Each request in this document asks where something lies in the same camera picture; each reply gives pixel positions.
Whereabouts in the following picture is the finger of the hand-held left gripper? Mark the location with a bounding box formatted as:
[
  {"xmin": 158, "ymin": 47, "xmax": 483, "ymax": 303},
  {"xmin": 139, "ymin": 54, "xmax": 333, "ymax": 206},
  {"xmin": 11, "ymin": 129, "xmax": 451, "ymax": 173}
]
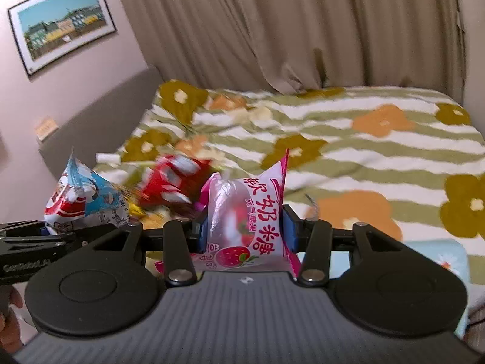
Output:
[{"xmin": 0, "ymin": 221, "xmax": 76, "ymax": 244}]

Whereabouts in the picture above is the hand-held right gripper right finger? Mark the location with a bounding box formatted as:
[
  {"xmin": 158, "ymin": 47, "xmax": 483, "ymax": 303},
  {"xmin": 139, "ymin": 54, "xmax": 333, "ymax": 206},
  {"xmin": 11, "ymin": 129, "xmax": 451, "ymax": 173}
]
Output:
[{"xmin": 282, "ymin": 205, "xmax": 404, "ymax": 288}]

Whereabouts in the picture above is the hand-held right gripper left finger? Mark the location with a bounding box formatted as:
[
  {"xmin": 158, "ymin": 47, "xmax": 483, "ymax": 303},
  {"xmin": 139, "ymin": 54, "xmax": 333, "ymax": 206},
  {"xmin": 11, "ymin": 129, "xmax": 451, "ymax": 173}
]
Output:
[{"xmin": 81, "ymin": 212, "xmax": 209, "ymax": 287}]

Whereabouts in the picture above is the pink strawberry candy packet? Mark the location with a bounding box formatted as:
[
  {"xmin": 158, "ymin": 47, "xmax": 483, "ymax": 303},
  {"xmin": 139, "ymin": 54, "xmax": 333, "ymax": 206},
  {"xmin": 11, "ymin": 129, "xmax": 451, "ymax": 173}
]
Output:
[{"xmin": 191, "ymin": 149, "xmax": 303, "ymax": 279}]

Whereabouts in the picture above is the blue white snack bag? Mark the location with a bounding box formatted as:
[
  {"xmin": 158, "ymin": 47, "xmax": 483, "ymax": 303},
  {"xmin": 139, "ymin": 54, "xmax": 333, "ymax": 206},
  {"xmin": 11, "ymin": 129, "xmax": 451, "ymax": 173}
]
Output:
[{"xmin": 43, "ymin": 146, "xmax": 130, "ymax": 236}]

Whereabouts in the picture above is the red snack packet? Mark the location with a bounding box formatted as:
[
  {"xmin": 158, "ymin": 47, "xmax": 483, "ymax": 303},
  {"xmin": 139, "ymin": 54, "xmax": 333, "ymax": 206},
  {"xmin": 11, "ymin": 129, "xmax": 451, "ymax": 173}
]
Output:
[{"xmin": 138, "ymin": 155, "xmax": 211, "ymax": 207}]

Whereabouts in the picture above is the person's left hand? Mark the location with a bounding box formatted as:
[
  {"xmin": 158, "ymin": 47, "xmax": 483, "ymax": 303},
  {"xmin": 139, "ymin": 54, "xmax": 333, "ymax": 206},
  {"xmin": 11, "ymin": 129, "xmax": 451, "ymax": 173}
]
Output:
[{"xmin": 0, "ymin": 286, "xmax": 24, "ymax": 346}]

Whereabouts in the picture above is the yellow snack packet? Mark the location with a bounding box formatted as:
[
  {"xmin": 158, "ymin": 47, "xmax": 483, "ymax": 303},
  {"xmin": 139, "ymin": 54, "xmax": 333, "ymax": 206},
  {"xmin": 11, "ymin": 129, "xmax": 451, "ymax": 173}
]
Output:
[{"xmin": 127, "ymin": 197, "xmax": 162, "ymax": 225}]

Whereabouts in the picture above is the green striped floral blanket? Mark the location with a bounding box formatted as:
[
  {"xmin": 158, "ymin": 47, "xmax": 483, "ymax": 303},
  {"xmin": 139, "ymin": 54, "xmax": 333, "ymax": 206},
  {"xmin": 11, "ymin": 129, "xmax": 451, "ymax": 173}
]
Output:
[{"xmin": 93, "ymin": 79, "xmax": 485, "ymax": 285}]

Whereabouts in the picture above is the grey headboard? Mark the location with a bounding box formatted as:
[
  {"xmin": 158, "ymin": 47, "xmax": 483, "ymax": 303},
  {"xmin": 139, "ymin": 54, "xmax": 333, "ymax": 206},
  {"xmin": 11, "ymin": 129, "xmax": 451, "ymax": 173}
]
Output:
[{"xmin": 39, "ymin": 66, "xmax": 163, "ymax": 179}]

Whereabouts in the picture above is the beige curtain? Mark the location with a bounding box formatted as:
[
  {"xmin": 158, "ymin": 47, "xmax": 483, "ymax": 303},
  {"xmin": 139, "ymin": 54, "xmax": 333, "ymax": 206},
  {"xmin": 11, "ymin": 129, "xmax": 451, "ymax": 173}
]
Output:
[{"xmin": 112, "ymin": 0, "xmax": 467, "ymax": 97}]

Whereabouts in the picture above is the small wall tag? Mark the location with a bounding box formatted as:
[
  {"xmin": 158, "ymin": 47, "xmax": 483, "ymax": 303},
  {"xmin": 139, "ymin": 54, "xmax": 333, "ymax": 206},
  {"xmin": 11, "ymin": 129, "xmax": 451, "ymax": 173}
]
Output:
[{"xmin": 34, "ymin": 117, "xmax": 59, "ymax": 141}]

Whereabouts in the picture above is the framed wall picture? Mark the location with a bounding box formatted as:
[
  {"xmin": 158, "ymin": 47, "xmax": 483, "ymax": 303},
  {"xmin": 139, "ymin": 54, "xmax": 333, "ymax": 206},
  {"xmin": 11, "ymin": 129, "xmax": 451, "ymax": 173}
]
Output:
[{"xmin": 8, "ymin": 0, "xmax": 118, "ymax": 77}]

